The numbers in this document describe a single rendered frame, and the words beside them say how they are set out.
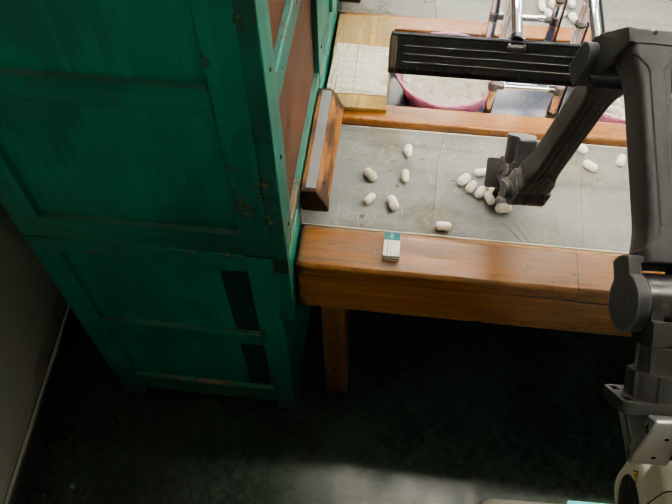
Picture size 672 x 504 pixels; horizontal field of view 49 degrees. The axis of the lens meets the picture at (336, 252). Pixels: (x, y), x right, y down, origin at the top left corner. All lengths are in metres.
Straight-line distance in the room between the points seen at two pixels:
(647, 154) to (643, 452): 0.38
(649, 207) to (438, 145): 0.83
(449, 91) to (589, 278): 0.62
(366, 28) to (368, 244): 0.66
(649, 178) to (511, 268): 0.59
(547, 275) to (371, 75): 0.67
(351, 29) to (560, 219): 0.74
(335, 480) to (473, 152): 0.99
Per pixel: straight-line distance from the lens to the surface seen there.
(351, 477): 2.15
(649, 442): 1.01
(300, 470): 2.16
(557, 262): 1.60
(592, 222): 1.71
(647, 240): 1.02
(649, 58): 1.11
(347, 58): 1.91
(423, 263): 1.55
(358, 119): 1.79
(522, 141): 1.50
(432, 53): 1.48
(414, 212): 1.65
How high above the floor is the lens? 2.07
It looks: 57 degrees down
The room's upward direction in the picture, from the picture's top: 1 degrees counter-clockwise
